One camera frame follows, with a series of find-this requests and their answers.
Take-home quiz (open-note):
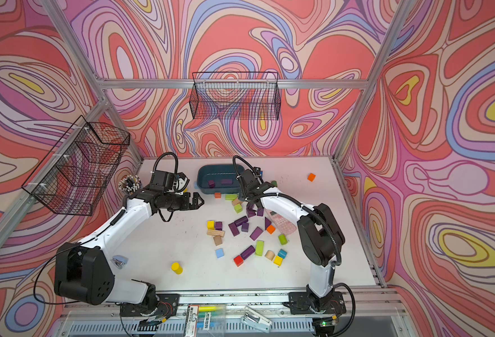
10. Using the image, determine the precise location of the black wire basket left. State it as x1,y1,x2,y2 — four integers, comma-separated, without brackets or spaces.
21,116,131,216

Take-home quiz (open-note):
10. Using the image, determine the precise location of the marker box front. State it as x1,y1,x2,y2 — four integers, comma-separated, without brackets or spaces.
182,305,226,337

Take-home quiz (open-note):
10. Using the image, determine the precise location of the pink calculator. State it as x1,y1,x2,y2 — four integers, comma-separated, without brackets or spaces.
269,211,296,236

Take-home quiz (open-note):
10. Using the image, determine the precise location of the light green rectangular block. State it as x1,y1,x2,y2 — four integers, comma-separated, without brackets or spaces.
255,240,264,256

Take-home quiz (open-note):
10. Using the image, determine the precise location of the purple brick centre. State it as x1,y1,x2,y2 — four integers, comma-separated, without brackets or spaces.
250,227,264,241

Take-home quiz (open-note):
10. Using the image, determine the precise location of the teal small cube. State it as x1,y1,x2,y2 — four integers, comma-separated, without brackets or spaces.
278,249,287,259

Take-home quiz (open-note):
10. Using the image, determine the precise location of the natural wood small block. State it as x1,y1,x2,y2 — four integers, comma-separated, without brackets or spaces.
213,236,223,247

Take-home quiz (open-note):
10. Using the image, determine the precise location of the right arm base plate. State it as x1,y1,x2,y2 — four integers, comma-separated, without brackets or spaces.
286,291,347,317

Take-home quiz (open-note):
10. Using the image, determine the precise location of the natural wood block rear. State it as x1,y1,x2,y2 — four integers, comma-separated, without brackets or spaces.
232,198,243,206

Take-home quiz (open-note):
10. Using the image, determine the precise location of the teal plastic storage bin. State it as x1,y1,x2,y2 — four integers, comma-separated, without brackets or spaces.
196,164,240,195

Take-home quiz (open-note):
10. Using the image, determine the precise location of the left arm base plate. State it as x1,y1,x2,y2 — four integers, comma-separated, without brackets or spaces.
120,293,180,318

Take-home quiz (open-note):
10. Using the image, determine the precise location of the clear plastic stapler front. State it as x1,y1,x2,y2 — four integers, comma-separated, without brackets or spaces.
240,306,273,334

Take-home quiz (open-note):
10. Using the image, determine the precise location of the black wire basket back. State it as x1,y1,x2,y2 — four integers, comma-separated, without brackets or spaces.
189,71,281,121

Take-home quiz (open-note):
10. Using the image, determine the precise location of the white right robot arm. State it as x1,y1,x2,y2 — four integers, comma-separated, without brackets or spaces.
236,169,345,313

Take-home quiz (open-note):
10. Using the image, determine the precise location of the natural wood cylinder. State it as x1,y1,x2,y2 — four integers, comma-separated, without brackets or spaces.
265,250,275,261

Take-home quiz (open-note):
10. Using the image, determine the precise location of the black wire basket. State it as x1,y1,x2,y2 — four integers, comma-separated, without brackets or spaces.
189,71,281,121
21,116,131,216

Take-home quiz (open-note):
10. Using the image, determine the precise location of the pen holder cup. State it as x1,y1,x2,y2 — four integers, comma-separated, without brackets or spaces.
118,174,142,195

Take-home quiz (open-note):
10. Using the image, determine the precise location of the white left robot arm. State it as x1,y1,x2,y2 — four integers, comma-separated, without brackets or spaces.
54,171,205,315

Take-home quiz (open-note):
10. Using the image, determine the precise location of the natural wood long block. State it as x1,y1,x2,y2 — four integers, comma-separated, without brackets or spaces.
207,230,225,237

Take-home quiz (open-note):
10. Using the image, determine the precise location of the yellow small cube front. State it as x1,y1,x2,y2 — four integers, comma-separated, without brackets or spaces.
273,256,283,267

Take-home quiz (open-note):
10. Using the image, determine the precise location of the purple brick tilted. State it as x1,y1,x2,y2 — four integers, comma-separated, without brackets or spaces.
229,223,240,237

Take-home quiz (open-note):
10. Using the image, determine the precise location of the red wooden cube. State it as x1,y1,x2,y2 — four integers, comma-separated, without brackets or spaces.
233,256,244,267

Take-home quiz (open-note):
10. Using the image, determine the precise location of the green cylinder near calculator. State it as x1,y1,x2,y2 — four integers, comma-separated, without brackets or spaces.
278,234,288,245

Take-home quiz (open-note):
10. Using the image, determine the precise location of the purple long brick front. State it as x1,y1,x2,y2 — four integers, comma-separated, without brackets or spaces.
240,246,256,260

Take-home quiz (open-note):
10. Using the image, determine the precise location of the light green flat block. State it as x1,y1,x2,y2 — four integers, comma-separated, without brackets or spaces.
226,194,238,201

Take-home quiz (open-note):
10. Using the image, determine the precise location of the yellow wooden cylinder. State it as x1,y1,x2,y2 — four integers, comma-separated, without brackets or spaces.
171,262,184,275

